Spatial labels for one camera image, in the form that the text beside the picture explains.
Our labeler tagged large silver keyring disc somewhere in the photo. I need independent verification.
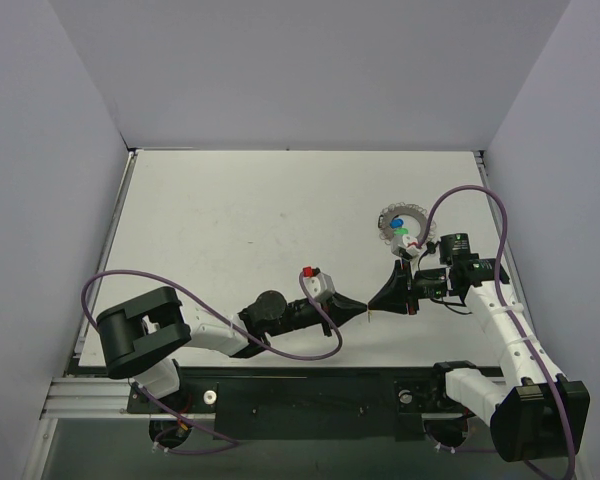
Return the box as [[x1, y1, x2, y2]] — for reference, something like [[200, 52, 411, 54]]
[[377, 202, 437, 244]]

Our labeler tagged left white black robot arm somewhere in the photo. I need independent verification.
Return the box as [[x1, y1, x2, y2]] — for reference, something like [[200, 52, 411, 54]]
[[96, 287, 367, 412]]

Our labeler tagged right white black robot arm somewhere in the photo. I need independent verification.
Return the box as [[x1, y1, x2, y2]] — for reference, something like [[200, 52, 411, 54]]
[[368, 229, 590, 462]]

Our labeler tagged black tagged key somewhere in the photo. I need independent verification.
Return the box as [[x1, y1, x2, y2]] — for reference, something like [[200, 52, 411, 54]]
[[426, 242, 438, 254]]

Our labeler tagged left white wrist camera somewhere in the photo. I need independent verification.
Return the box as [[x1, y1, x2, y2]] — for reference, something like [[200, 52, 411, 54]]
[[300, 266, 336, 304]]

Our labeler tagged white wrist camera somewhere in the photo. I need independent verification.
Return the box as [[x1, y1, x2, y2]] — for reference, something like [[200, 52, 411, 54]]
[[390, 234, 423, 262], [300, 266, 336, 304]]

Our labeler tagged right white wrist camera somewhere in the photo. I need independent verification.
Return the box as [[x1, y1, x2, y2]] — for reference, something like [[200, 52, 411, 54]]
[[390, 234, 423, 262]]

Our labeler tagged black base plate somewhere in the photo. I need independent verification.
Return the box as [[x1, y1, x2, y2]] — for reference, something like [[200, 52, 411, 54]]
[[124, 365, 461, 443]]

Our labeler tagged aluminium front rail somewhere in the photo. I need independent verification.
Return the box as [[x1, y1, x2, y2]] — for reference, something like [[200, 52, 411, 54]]
[[40, 373, 580, 420]]

